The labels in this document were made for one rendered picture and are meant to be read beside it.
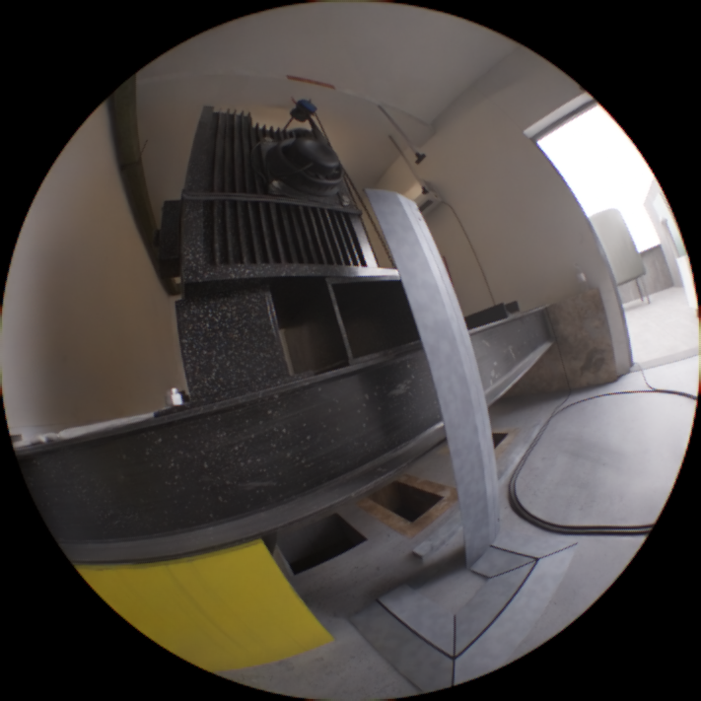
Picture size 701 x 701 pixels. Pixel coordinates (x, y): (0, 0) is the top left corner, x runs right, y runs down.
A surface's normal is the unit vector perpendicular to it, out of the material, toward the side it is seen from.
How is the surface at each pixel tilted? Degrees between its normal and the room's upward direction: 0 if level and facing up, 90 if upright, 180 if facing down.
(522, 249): 90
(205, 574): 90
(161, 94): 180
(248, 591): 90
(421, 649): 10
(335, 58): 180
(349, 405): 90
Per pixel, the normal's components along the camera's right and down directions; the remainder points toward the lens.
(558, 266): -0.84, 0.22
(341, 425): 0.45, -0.20
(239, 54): 0.28, 0.96
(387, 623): -0.43, -0.90
